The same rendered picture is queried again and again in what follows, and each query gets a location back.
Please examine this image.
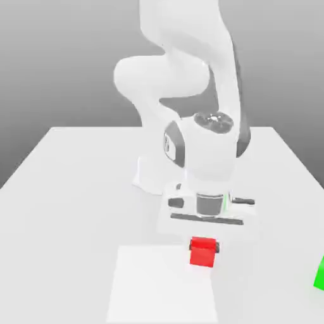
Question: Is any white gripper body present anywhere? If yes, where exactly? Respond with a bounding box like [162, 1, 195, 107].
[156, 211, 256, 239]

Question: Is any small red cube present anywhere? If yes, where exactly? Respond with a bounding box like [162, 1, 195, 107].
[189, 236, 220, 268]

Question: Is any small green cube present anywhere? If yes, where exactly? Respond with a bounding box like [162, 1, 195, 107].
[313, 256, 324, 291]

